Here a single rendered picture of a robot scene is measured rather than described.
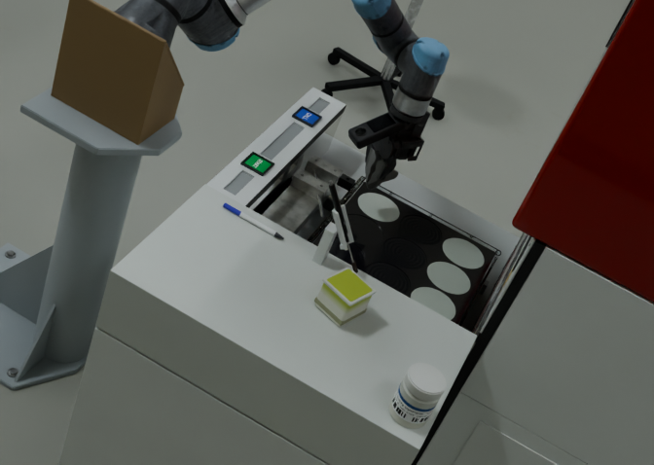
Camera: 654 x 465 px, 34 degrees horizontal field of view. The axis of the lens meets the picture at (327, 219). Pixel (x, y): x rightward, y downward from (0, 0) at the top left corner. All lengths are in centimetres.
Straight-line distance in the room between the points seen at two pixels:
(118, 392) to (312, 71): 278
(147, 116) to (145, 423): 72
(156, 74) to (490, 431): 104
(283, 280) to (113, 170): 71
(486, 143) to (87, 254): 237
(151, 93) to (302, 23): 266
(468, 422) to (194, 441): 57
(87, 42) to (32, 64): 174
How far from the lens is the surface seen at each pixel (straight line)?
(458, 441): 227
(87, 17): 241
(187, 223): 206
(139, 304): 192
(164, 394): 203
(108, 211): 265
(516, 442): 222
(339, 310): 194
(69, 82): 251
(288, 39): 483
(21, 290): 308
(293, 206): 234
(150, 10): 241
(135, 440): 215
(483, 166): 451
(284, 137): 240
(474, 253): 241
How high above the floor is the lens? 226
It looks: 36 degrees down
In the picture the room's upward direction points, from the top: 23 degrees clockwise
